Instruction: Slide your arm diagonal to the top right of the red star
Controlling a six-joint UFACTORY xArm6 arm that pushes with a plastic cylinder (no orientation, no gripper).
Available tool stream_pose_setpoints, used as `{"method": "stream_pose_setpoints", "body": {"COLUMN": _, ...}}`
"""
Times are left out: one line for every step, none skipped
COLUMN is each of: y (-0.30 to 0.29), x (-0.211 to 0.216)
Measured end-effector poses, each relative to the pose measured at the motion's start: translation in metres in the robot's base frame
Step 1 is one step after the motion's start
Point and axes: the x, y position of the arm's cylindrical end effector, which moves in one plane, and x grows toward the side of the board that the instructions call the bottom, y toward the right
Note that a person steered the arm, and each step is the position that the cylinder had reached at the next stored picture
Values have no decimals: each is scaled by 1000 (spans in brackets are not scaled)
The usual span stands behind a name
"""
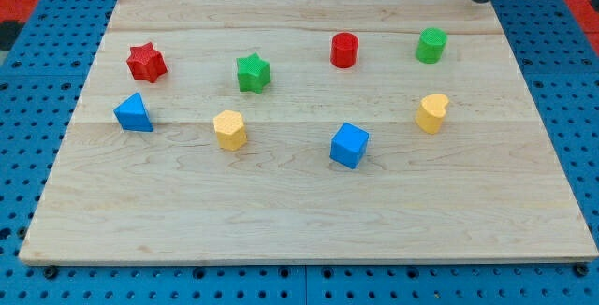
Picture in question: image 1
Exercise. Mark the green star block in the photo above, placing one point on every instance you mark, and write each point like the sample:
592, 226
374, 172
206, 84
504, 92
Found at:
253, 73

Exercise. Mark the red star block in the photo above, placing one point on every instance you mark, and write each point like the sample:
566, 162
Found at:
146, 63

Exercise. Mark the blue cube block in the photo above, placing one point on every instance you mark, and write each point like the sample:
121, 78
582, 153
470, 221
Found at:
349, 145

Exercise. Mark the yellow hexagon block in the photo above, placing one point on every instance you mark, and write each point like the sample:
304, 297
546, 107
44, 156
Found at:
230, 130

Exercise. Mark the wooden board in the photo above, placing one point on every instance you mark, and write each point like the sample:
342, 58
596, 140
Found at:
487, 188

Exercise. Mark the red cylinder block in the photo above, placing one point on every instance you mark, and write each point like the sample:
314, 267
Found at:
344, 50

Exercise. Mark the yellow heart block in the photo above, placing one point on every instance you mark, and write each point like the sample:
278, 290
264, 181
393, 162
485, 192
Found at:
431, 113

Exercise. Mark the green cylinder block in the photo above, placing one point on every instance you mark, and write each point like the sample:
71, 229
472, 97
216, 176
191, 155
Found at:
431, 45

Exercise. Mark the blue triangle block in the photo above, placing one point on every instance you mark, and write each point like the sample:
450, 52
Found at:
132, 114

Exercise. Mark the black bolt front left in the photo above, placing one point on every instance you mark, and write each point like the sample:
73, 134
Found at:
50, 272

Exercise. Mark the black bolt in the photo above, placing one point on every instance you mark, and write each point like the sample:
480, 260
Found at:
581, 269
50, 272

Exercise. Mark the black bolt front right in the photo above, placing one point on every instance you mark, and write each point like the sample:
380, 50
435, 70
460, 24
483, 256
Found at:
581, 269

